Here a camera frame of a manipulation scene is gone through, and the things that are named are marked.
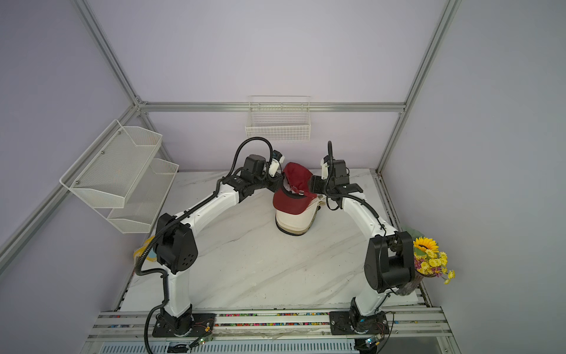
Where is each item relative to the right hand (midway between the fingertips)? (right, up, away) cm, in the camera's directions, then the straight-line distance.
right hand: (315, 185), depth 90 cm
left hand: (-14, +3, -1) cm, 15 cm away
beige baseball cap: (-8, -21, +5) cm, 23 cm away
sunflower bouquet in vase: (+30, -23, -28) cm, 47 cm away
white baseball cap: (-7, -15, +4) cm, 17 cm away
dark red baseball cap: (-8, -5, +3) cm, 10 cm away
